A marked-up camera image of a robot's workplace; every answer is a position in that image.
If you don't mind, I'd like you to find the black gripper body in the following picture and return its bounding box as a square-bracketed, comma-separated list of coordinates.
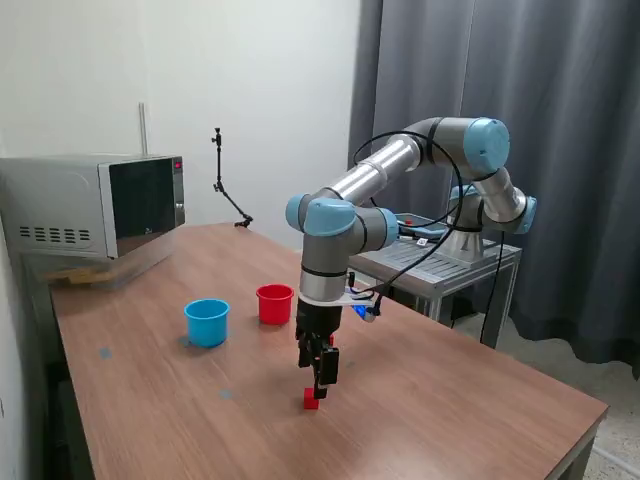
[295, 301, 344, 346]

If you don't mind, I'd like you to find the red plastic bin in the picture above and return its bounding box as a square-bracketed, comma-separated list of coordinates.
[255, 284, 295, 326]

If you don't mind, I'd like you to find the blue plastic bin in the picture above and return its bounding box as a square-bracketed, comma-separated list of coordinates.
[183, 298, 231, 349]

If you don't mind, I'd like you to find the grey metal robot stand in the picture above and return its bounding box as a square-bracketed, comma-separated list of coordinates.
[344, 219, 524, 351]

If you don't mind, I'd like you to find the blue teach pendant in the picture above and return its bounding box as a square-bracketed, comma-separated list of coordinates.
[394, 212, 447, 239]

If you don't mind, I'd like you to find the wooden block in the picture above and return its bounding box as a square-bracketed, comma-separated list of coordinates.
[40, 267, 97, 290]

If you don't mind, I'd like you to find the silver microwave oven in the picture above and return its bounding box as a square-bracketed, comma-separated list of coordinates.
[0, 154, 187, 261]

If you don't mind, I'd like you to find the grey curtain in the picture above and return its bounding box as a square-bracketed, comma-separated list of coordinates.
[346, 0, 640, 381]

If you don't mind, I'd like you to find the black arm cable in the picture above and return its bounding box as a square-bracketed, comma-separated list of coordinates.
[352, 130, 464, 306]

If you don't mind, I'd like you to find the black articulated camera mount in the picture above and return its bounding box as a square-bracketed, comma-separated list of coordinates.
[209, 127, 255, 230]

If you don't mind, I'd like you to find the white floor cable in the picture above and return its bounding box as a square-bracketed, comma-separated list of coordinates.
[594, 447, 640, 474]

